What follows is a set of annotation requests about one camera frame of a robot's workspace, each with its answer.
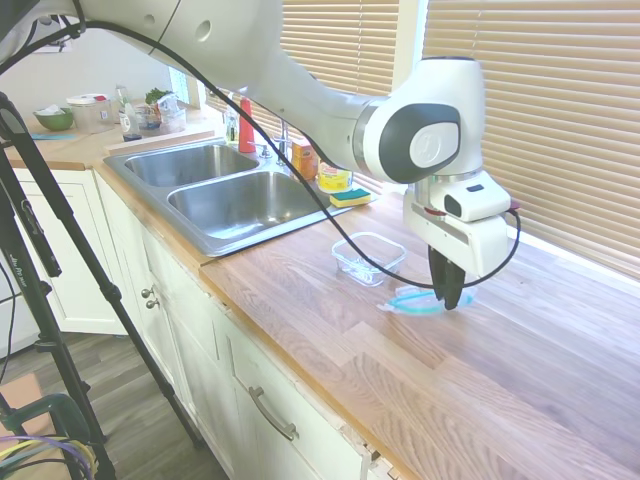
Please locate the red spray bottle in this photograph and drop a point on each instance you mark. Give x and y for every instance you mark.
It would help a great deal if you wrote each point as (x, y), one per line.
(246, 130)

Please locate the clear glass food container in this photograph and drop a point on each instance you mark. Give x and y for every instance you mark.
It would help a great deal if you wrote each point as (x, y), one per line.
(345, 265)

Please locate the green and yellow sponge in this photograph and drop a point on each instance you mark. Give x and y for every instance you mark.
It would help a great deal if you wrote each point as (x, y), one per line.
(350, 198)

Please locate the tan window blinds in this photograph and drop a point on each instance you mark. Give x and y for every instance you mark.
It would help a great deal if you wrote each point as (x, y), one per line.
(350, 45)
(560, 125)

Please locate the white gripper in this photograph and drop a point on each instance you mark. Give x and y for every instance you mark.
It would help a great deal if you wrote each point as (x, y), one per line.
(480, 245)

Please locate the green clamp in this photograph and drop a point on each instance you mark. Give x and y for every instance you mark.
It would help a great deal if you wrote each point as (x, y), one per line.
(65, 415)

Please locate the clear lid with teal rim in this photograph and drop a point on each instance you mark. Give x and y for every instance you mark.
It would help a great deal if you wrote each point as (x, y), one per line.
(420, 302)

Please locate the clear soap bottle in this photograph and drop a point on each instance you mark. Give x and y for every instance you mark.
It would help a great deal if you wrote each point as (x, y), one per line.
(231, 127)

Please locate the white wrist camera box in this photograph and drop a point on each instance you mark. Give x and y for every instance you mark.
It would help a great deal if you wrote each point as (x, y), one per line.
(475, 202)

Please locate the tan platform board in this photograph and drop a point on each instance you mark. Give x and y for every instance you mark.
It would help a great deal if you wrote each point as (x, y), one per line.
(25, 385)

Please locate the clear canister with white lid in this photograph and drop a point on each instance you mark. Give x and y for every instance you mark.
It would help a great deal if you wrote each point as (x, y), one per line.
(90, 115)

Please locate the glass measuring cup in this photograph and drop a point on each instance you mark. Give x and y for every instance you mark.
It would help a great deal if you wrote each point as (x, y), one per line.
(149, 122)

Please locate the clear bottle with dark liquid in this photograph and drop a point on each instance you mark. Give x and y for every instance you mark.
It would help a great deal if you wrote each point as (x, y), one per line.
(129, 125)

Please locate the black camera tripod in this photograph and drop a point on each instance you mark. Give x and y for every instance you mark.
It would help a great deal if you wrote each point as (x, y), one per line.
(25, 280)

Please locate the Lysol wipes canister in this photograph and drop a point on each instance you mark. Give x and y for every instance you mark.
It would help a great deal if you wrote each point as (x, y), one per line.
(334, 180)

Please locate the clear food bag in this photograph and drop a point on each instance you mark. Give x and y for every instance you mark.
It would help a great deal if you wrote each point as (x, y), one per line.
(172, 115)

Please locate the stainless steel double sink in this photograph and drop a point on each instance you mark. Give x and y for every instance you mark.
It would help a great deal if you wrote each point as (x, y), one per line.
(225, 200)

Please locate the chrome arched faucet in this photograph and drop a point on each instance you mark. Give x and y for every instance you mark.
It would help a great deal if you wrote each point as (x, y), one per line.
(284, 145)

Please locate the green bowl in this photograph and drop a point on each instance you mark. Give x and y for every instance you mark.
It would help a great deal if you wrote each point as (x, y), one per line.
(52, 122)

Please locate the teal flat utensil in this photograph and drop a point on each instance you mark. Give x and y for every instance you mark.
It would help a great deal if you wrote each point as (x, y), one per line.
(52, 136)

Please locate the orange box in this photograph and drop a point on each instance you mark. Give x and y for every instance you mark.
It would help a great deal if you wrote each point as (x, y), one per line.
(304, 160)

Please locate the white lower kitchen cabinets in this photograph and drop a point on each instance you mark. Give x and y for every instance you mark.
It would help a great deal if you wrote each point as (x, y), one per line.
(200, 350)

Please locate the white corner cabinet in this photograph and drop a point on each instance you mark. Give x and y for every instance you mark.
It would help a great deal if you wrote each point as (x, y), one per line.
(75, 250)

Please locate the green herbs bunch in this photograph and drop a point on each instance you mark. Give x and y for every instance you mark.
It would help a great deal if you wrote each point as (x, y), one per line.
(157, 95)

